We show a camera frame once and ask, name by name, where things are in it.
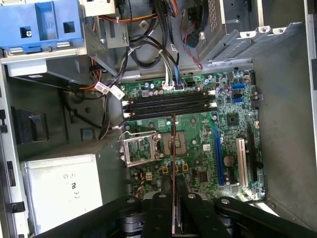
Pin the RAM slot white latches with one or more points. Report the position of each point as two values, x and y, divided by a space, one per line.
185 98
185 108

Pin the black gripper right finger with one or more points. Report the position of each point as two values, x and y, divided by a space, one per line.
198 218

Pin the black open PC case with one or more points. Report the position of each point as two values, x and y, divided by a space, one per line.
284 124

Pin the RAM slot black latches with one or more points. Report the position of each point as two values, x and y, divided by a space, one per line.
185 103
185 93

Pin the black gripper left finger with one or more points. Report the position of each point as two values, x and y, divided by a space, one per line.
158 218

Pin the black expansion slot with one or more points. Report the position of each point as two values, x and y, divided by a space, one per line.
252 151

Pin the metal socket cover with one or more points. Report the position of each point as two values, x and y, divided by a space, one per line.
123 148

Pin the blue expansion slot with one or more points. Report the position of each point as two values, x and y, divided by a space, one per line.
218 156

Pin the grey metal drive cage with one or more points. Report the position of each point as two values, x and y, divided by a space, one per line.
114 37

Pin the RAM stick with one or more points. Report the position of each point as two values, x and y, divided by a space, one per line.
174 210

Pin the CPU socket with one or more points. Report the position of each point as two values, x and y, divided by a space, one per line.
180 143

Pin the silver expansion slot cover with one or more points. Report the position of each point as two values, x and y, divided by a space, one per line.
223 12
260 12

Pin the white expansion slot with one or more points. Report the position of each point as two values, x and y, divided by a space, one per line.
241 163

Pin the green motherboard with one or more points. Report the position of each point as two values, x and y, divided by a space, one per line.
205 134

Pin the silver coin battery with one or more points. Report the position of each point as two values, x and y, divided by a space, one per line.
228 160

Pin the blue plastic drive latch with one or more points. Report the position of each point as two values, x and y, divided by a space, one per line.
47 27

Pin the grey power supply unit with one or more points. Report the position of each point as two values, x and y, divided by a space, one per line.
62 193

